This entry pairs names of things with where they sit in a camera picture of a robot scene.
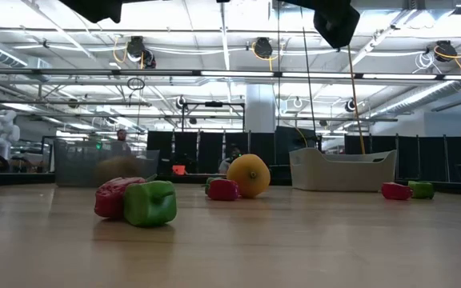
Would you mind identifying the yellow lemon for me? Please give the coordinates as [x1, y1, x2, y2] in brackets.
[226, 154, 271, 199]
[94, 156, 140, 187]

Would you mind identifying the red toy bell pepper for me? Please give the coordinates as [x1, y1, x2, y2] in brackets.
[381, 182, 414, 201]
[94, 174, 158, 220]
[206, 178, 240, 202]

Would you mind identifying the green toy bell pepper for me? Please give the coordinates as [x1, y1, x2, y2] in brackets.
[204, 177, 218, 196]
[407, 180, 435, 200]
[122, 179, 178, 228]

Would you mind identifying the long ceiling light bar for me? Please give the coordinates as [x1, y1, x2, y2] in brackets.
[0, 67, 461, 81]

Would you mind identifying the white building column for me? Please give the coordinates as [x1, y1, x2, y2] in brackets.
[245, 83, 276, 134]

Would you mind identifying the dark teal partition panel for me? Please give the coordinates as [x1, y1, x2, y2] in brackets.
[275, 126, 320, 177]

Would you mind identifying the person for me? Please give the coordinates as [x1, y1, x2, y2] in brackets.
[110, 128, 134, 158]
[218, 144, 243, 175]

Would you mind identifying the light grey plastic basket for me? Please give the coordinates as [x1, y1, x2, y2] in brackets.
[289, 147, 398, 193]

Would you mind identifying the brown translucent basket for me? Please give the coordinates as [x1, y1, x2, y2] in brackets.
[54, 138, 160, 188]

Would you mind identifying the long black hanging cable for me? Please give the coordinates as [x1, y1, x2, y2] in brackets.
[301, 27, 319, 151]

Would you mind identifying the long yellow hanging cable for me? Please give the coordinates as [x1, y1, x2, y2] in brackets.
[346, 43, 367, 155]

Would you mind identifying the black background gantry frame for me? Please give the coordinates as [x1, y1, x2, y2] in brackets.
[180, 101, 247, 133]

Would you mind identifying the black partition wall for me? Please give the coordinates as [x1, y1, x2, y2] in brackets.
[343, 134, 461, 184]
[146, 130, 276, 177]

